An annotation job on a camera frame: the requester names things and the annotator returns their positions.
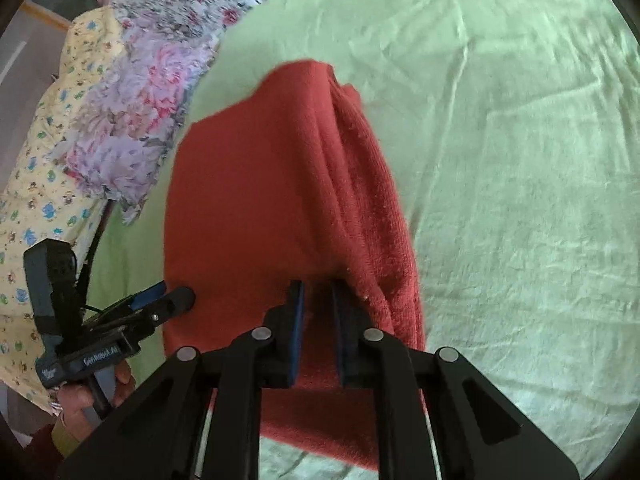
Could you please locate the red knitted sweater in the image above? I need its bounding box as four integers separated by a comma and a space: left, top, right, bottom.
163, 60, 425, 468

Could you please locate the person's left hand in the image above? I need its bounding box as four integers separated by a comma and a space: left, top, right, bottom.
58, 361, 136, 441

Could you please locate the yellow cartoon print blanket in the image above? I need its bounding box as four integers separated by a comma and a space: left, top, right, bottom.
1, 6, 124, 414

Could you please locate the purple pink floral pillow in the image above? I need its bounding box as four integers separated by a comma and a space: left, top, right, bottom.
51, 25, 218, 224

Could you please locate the black cable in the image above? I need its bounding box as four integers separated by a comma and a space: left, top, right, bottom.
74, 199, 117, 316

